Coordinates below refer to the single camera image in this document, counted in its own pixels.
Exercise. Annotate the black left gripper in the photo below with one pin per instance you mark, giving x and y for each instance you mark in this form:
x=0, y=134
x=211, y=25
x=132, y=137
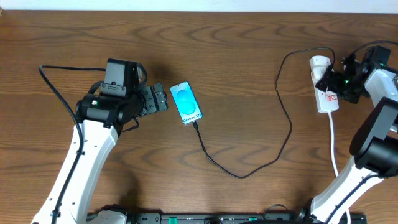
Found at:
x=149, y=99

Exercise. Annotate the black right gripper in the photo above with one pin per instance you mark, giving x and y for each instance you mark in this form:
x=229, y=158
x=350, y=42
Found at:
x=331, y=82

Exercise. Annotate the Galaxy smartphone with cyan screen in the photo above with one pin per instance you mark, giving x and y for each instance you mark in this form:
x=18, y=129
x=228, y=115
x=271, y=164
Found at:
x=186, y=102

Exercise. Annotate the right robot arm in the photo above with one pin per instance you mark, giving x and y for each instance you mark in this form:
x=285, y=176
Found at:
x=373, y=153

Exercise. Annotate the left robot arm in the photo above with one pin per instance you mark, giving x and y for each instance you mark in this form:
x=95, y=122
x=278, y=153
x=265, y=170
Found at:
x=99, y=118

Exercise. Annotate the white USB charger plug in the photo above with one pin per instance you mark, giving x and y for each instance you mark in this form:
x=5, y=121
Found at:
x=318, y=65

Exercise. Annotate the white power strip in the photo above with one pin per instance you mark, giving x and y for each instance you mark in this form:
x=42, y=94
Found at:
x=327, y=101

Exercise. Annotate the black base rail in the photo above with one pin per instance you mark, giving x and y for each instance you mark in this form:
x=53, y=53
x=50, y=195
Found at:
x=156, y=218

